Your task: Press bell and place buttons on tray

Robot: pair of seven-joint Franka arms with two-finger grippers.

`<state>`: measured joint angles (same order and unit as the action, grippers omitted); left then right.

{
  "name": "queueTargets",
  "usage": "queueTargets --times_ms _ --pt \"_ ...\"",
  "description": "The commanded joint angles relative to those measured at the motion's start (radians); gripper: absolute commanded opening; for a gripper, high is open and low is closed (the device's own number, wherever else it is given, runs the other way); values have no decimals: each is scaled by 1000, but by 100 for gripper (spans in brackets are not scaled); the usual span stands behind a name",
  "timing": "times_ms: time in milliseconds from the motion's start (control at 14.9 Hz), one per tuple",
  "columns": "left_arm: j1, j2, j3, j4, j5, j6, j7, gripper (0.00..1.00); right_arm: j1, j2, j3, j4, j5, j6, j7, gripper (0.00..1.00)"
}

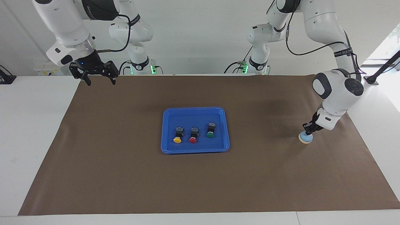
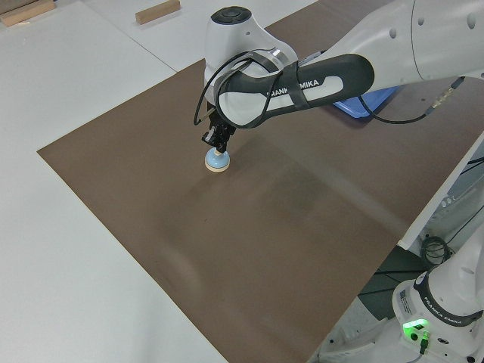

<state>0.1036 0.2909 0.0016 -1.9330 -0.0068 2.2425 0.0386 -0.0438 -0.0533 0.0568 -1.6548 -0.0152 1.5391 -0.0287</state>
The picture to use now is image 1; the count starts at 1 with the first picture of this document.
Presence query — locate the light blue call bell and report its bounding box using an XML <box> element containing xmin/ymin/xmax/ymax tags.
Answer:
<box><xmin>298</xmin><ymin>131</ymin><xmax>313</xmax><ymax>144</ymax></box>

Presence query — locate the yellow push button switch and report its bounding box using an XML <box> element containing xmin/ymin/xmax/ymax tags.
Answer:
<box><xmin>173</xmin><ymin>127</ymin><xmax>185</xmax><ymax>144</ymax></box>

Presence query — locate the red push button switch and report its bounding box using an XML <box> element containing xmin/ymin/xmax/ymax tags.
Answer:
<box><xmin>188</xmin><ymin>127</ymin><xmax>201</xmax><ymax>144</ymax></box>

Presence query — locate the blue plastic tray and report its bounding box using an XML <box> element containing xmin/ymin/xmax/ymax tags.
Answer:
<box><xmin>161</xmin><ymin>107</ymin><xmax>230</xmax><ymax>154</ymax></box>

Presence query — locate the white power socket box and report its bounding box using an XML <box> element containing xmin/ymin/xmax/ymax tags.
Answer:
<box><xmin>34</xmin><ymin>61</ymin><xmax>65</xmax><ymax>76</ymax></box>

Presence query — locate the brown table mat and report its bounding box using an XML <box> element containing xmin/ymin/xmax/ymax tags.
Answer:
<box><xmin>18</xmin><ymin>75</ymin><xmax>400</xmax><ymax>216</ymax></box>

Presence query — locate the black right base cable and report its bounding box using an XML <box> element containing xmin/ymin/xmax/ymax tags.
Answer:
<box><xmin>118</xmin><ymin>61</ymin><xmax>131</xmax><ymax>76</ymax></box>

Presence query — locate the black base cable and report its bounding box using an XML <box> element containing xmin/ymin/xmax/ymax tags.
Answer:
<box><xmin>224</xmin><ymin>47</ymin><xmax>254</xmax><ymax>74</ymax></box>
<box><xmin>118</xmin><ymin>61</ymin><xmax>131</xmax><ymax>76</ymax></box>

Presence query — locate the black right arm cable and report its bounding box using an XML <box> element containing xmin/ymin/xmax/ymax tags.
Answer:
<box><xmin>95</xmin><ymin>14</ymin><xmax>131</xmax><ymax>53</ymax></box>

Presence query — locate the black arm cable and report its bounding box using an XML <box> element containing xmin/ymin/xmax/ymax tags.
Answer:
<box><xmin>285</xmin><ymin>12</ymin><xmax>365</xmax><ymax>76</ymax></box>
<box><xmin>95</xmin><ymin>14</ymin><xmax>131</xmax><ymax>53</ymax></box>

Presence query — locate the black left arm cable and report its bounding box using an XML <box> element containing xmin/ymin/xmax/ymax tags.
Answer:
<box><xmin>285</xmin><ymin>12</ymin><xmax>365</xmax><ymax>76</ymax></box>

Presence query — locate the black clamp mount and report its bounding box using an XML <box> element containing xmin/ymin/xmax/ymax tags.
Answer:
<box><xmin>0</xmin><ymin>65</ymin><xmax>17</xmax><ymax>85</ymax></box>

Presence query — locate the black camera stand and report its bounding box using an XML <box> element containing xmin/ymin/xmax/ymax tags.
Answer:
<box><xmin>363</xmin><ymin>50</ymin><xmax>400</xmax><ymax>85</ymax></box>

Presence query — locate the black left base cable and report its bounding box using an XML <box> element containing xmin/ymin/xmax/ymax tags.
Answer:
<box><xmin>224</xmin><ymin>47</ymin><xmax>254</xmax><ymax>74</ymax></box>

